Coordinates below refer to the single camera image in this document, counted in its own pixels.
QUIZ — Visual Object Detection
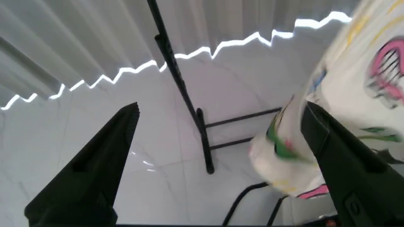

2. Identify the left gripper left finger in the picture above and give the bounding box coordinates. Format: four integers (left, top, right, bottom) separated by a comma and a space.
24, 102, 141, 226

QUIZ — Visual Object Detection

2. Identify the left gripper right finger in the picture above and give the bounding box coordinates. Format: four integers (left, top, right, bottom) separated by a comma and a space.
300, 101, 404, 226

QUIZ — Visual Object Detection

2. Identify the cream printed garment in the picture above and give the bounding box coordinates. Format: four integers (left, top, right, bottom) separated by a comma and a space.
247, 0, 404, 201

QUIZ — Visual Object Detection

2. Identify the black clothes rack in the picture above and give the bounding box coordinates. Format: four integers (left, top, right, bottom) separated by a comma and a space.
146, 0, 282, 175

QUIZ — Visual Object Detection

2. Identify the white curtain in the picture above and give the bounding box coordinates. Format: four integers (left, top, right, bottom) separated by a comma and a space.
0, 0, 360, 110

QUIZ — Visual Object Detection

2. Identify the black cable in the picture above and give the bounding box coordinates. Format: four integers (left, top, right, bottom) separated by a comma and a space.
267, 195, 290, 226
222, 182, 271, 226

